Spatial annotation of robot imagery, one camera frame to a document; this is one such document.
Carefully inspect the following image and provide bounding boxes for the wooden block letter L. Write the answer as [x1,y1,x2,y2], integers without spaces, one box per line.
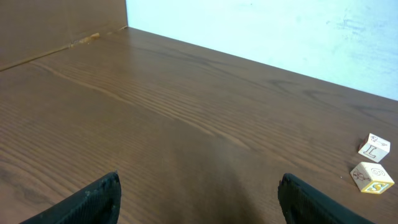
[358,133,391,163]

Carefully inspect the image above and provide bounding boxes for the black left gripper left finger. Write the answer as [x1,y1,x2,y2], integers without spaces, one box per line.
[21,171,121,224]

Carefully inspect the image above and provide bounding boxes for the wooden block yellow S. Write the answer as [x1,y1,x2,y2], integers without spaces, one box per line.
[350,162,395,194]

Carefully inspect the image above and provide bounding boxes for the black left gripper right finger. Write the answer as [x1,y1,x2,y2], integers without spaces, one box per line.
[277,173,372,224]

